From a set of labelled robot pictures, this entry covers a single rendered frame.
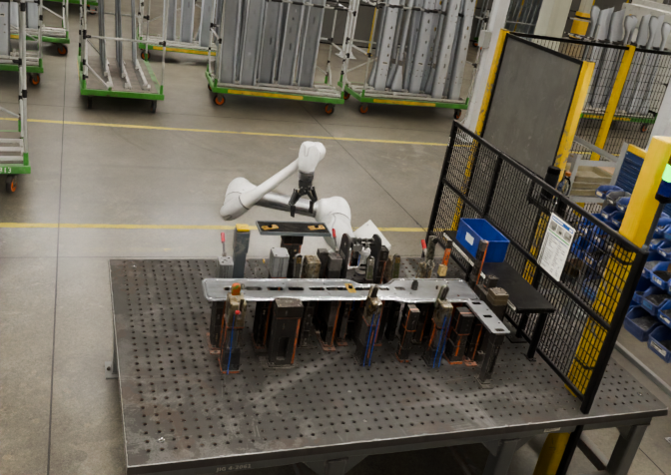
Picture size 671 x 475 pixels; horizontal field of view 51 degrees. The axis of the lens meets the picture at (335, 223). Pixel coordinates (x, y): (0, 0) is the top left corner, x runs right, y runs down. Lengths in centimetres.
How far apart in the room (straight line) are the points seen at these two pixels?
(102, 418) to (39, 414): 32
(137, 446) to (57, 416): 130
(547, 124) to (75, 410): 385
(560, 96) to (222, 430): 369
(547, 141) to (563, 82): 45
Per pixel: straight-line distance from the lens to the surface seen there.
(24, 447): 395
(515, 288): 376
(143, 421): 296
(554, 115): 560
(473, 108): 1039
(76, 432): 400
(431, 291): 356
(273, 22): 1037
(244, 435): 292
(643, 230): 334
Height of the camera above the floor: 261
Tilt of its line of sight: 23 degrees down
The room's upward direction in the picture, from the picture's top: 10 degrees clockwise
